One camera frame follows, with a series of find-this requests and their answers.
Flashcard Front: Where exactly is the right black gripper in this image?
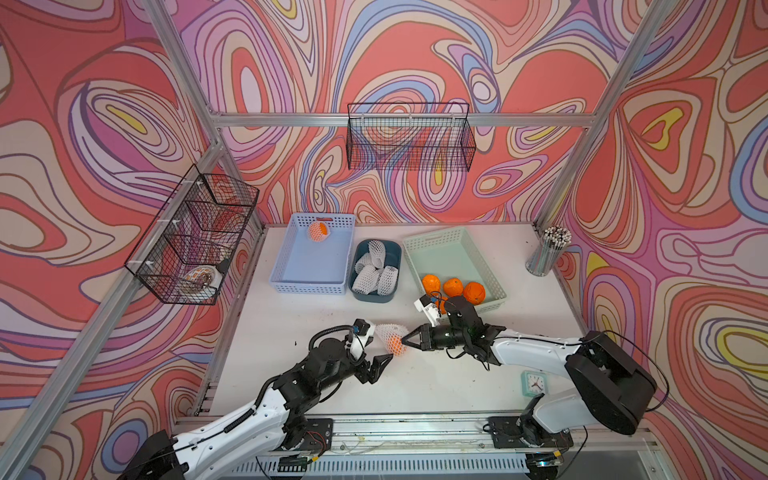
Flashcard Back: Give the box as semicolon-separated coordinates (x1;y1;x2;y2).
401;324;468;352

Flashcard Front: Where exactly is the white foam net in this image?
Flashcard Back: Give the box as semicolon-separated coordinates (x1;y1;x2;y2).
377;266;399;296
352;265;381;295
354;253;371;273
368;240;386;269
375;324;409;357

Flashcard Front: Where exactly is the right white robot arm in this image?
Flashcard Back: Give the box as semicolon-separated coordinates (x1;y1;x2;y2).
401;296;657;447

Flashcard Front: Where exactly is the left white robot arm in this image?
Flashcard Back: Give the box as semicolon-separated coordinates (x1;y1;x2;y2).
119;338;394;479

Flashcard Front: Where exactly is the mint green perforated basket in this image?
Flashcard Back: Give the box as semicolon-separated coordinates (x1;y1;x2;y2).
402;227;508;313

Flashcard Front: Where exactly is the dark teal plastic tray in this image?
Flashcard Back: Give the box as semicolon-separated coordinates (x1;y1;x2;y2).
348;239;402;303

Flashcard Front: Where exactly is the small mint alarm clock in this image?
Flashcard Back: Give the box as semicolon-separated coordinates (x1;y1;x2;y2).
521;370;548;398

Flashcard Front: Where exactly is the lavender perforated plastic basket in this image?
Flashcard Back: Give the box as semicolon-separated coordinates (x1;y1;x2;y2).
269;213;356;295

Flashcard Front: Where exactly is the metal cup of pencils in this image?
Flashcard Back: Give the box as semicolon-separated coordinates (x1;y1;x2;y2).
526;226;572;277

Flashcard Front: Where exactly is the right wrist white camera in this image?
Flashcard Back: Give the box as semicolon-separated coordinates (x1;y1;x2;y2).
414;295;442;327

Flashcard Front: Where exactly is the wrist white camera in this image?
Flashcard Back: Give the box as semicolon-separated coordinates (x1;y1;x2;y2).
414;295;442;327
349;319;375;360

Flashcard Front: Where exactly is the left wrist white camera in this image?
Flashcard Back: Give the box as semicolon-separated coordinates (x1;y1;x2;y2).
349;319;375;360

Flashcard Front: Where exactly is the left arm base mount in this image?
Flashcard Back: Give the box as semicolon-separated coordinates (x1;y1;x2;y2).
278;417;334;454

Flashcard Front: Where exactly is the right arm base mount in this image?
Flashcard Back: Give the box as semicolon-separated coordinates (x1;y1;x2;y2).
482;416;574;451

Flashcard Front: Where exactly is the tape roll in wire basket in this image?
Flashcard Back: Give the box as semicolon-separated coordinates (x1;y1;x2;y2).
179;265;219;298

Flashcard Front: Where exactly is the black wire basket back wall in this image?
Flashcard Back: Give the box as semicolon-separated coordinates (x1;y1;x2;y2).
346;100;477;173

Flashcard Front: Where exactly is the black wire basket wall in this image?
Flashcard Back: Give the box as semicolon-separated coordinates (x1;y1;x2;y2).
346;100;477;173
124;166;260;306

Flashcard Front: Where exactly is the black wire basket left wall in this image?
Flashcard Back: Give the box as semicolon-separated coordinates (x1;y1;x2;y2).
124;166;260;306

